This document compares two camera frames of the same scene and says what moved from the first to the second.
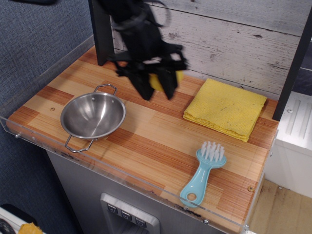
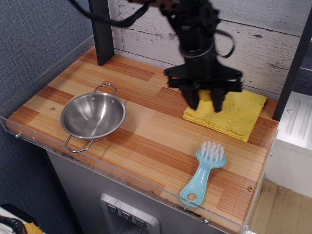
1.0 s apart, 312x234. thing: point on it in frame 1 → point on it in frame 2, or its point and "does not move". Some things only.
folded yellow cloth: [231, 110] does not move
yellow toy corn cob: [155, 81] → [204, 96]
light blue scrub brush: [210, 154] does not move
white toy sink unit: [289, 164] does not move
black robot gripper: [146, 51] → [203, 73]
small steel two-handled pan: [90, 116] does not move
